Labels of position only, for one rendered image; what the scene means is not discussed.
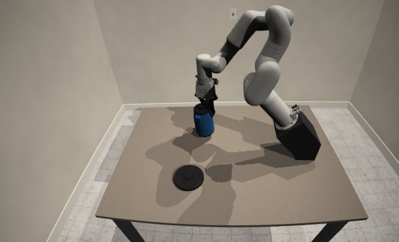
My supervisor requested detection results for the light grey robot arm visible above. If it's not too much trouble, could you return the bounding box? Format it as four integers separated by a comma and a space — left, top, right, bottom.
195, 5, 302, 131

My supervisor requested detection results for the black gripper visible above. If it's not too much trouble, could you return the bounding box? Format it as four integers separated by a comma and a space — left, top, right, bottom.
195, 80, 218, 108

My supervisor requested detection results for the black round disk with center stud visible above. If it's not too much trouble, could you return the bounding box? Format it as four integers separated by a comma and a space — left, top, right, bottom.
173, 165, 204, 191

